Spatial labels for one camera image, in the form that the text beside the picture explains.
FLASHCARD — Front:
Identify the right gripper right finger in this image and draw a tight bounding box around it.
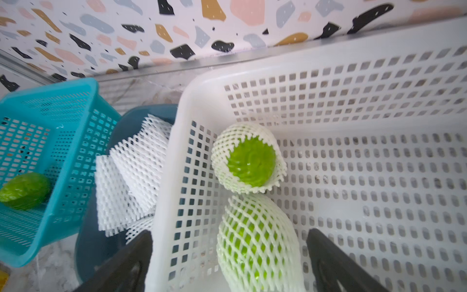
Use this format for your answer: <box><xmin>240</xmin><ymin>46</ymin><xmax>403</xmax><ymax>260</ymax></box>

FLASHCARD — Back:
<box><xmin>306</xmin><ymin>228</ymin><xmax>387</xmax><ymax>292</ymax></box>

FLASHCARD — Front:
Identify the pile of white foam nets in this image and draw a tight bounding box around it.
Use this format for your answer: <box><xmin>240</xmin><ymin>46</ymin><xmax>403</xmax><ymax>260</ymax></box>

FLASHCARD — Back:
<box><xmin>95</xmin><ymin>114</ymin><xmax>172</xmax><ymax>242</ymax></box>

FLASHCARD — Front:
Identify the dark teal small bin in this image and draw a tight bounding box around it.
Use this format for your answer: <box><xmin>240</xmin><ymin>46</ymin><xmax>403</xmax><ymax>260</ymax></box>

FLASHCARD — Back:
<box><xmin>75</xmin><ymin>104</ymin><xmax>178</xmax><ymax>283</ymax></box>

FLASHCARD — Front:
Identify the teal plastic basket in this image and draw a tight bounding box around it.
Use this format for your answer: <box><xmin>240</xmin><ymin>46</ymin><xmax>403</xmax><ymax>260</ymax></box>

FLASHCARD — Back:
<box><xmin>1</xmin><ymin>78</ymin><xmax>120</xmax><ymax>267</ymax></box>

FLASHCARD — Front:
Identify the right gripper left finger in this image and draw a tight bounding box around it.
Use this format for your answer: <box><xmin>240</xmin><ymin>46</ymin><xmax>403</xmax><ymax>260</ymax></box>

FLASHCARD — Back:
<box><xmin>75</xmin><ymin>231</ymin><xmax>153</xmax><ymax>292</ymax></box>

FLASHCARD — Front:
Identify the white foam net sleeve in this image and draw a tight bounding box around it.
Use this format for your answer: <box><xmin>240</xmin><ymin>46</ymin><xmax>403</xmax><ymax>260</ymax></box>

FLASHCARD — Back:
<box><xmin>211</xmin><ymin>122</ymin><xmax>288</xmax><ymax>195</ymax></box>
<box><xmin>216</xmin><ymin>194</ymin><xmax>305</xmax><ymax>292</ymax></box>

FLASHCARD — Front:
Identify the green custard apple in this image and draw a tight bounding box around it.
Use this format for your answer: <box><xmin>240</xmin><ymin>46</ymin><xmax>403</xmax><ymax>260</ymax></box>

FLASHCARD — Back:
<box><xmin>227</xmin><ymin>136</ymin><xmax>276</xmax><ymax>187</ymax></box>
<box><xmin>1</xmin><ymin>173</ymin><xmax>52</xmax><ymax>210</ymax></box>
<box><xmin>217</xmin><ymin>207</ymin><xmax>287</xmax><ymax>292</ymax></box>

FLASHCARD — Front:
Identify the white plastic basket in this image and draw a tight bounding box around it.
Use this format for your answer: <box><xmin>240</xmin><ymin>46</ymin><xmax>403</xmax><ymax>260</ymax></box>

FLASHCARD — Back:
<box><xmin>145</xmin><ymin>18</ymin><xmax>467</xmax><ymax>292</ymax></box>

